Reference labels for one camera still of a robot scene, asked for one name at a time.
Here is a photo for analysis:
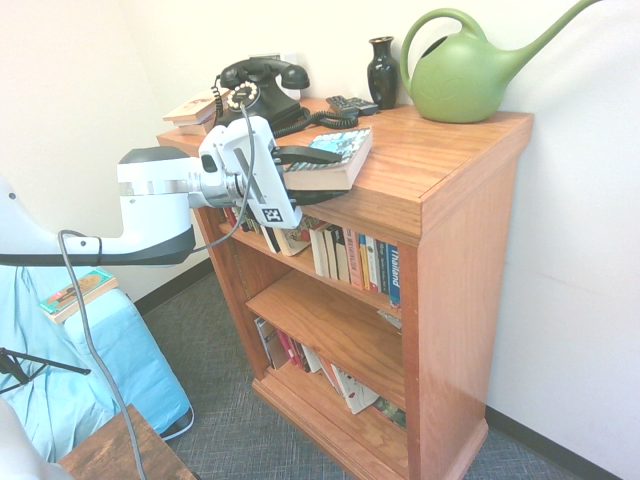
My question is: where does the green orange cover book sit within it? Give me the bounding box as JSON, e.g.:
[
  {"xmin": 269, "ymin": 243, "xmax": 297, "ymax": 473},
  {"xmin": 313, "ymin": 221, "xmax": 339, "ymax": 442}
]
[{"xmin": 38, "ymin": 267, "xmax": 120, "ymax": 325}]

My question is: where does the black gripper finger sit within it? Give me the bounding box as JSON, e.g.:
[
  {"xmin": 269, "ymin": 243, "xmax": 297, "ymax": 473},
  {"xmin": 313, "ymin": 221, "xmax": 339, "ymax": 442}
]
[
  {"xmin": 273, "ymin": 145, "xmax": 344, "ymax": 166},
  {"xmin": 287, "ymin": 188, "xmax": 352, "ymax": 208}
]

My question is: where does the black tripod stand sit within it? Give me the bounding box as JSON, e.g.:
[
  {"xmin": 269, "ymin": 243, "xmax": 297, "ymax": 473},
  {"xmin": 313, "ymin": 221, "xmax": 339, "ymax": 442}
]
[{"xmin": 0, "ymin": 347, "xmax": 93, "ymax": 386}]

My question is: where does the black rotary telephone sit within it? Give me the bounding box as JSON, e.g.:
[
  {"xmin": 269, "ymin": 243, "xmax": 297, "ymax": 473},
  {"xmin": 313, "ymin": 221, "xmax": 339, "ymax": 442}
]
[{"xmin": 209, "ymin": 56, "xmax": 360, "ymax": 140}]

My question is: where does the black remote control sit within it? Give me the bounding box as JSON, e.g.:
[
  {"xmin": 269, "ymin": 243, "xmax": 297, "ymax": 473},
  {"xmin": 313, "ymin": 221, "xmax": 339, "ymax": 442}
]
[{"xmin": 325, "ymin": 94, "xmax": 380, "ymax": 117}]

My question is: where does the light blue covered sofa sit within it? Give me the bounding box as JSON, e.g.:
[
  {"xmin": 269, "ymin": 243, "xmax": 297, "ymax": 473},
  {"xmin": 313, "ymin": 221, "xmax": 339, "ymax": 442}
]
[{"xmin": 0, "ymin": 264, "xmax": 195, "ymax": 464}]

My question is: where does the blue paperback book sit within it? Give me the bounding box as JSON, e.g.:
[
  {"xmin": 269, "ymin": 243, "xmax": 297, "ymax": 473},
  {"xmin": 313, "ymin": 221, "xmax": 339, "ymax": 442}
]
[{"xmin": 282, "ymin": 127, "xmax": 375, "ymax": 193}]

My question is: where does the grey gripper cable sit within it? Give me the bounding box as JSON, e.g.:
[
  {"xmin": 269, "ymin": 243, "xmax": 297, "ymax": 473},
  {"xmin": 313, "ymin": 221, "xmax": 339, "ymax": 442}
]
[{"xmin": 57, "ymin": 102, "xmax": 259, "ymax": 480}]

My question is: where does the blue Thailand book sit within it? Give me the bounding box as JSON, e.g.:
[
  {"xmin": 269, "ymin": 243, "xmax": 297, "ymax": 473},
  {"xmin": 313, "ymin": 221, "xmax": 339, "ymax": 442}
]
[{"xmin": 387, "ymin": 243, "xmax": 403, "ymax": 307}]

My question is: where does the green plastic watering can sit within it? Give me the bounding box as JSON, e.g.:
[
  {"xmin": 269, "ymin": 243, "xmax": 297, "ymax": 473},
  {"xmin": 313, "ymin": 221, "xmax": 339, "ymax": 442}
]
[{"xmin": 399, "ymin": 0, "xmax": 609, "ymax": 125}]

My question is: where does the wooden bookshelf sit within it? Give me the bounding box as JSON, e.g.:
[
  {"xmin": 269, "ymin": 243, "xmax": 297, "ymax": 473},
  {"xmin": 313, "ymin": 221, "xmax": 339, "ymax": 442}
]
[{"xmin": 156, "ymin": 97, "xmax": 535, "ymax": 480}]

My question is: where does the white red flower cover book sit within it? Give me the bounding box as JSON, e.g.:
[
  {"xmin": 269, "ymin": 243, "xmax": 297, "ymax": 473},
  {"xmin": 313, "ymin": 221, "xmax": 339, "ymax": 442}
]
[{"xmin": 332, "ymin": 364, "xmax": 381, "ymax": 415}]

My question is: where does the black vase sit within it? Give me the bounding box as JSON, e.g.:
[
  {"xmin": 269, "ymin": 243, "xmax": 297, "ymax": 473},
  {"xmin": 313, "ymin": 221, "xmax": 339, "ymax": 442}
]
[{"xmin": 367, "ymin": 36, "xmax": 400, "ymax": 111}]

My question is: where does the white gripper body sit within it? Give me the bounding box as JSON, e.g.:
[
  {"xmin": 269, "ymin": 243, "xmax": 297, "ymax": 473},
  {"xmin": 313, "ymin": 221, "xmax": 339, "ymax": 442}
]
[{"xmin": 212, "ymin": 117, "xmax": 305, "ymax": 231}]

